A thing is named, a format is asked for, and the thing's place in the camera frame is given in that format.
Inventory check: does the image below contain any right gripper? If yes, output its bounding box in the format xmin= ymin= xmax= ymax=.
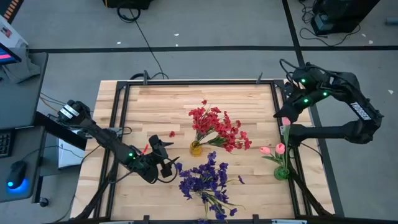
xmin=272 ymin=91 xmax=323 ymax=124

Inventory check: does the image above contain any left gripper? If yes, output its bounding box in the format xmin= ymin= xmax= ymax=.
xmin=147 ymin=134 xmax=180 ymax=169

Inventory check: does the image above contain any yellow ribbed glass vase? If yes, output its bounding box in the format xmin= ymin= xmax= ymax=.
xmin=189 ymin=140 xmax=203 ymax=157

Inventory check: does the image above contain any green glass vase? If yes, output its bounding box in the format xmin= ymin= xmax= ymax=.
xmin=273 ymin=166 xmax=290 ymax=181

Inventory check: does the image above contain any white box under desk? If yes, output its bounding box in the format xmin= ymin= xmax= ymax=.
xmin=57 ymin=138 xmax=87 ymax=169

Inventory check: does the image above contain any black equipment cart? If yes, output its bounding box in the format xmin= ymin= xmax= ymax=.
xmin=309 ymin=0 xmax=382 ymax=37

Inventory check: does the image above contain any black equipment box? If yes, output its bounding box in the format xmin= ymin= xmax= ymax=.
xmin=102 ymin=0 xmax=155 ymax=10

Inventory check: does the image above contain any black computer mouse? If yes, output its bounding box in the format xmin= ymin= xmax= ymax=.
xmin=6 ymin=161 xmax=28 ymax=190

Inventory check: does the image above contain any grey office desk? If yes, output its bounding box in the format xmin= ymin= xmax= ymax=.
xmin=0 ymin=51 xmax=49 ymax=203

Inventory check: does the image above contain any black keyboard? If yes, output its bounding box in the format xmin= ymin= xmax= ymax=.
xmin=0 ymin=130 xmax=15 ymax=159

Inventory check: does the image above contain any grey folded cloth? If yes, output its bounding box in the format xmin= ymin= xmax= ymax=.
xmin=2 ymin=54 xmax=42 ymax=84

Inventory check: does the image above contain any computer monitor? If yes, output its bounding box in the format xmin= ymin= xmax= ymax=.
xmin=0 ymin=42 xmax=22 ymax=67

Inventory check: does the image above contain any black orange-striped floor mat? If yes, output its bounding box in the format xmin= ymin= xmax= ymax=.
xmin=0 ymin=0 xmax=25 ymax=24

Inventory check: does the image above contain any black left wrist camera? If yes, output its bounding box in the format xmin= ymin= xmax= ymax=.
xmin=159 ymin=161 xmax=174 ymax=179

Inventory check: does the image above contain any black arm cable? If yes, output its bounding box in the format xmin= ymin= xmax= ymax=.
xmin=154 ymin=166 xmax=178 ymax=184
xmin=279 ymin=58 xmax=312 ymax=78

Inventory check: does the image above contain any black metal table frame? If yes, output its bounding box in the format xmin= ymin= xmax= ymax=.
xmin=73 ymin=79 xmax=335 ymax=224

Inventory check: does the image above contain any black cable loop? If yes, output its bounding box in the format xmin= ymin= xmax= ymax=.
xmin=129 ymin=70 xmax=170 ymax=81

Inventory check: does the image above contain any long black floor cable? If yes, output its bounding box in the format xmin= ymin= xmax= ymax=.
xmin=116 ymin=2 xmax=170 ymax=80

